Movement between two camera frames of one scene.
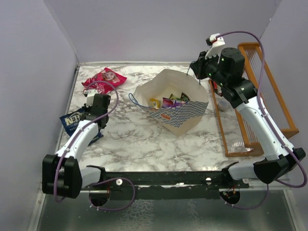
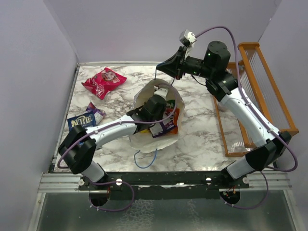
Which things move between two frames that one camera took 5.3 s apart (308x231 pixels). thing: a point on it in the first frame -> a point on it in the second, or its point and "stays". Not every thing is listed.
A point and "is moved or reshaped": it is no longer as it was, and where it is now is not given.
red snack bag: x=108 y=75 stays
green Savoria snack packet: x=183 y=97 -> x=171 y=103
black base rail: x=199 y=184 stays
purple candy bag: x=168 y=102 is moved or reshaped
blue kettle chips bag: x=70 y=121 is moved or reshaped
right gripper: x=198 y=67 -> x=173 y=67
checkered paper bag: x=176 y=100 -> x=143 y=141
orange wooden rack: x=237 y=139 stays
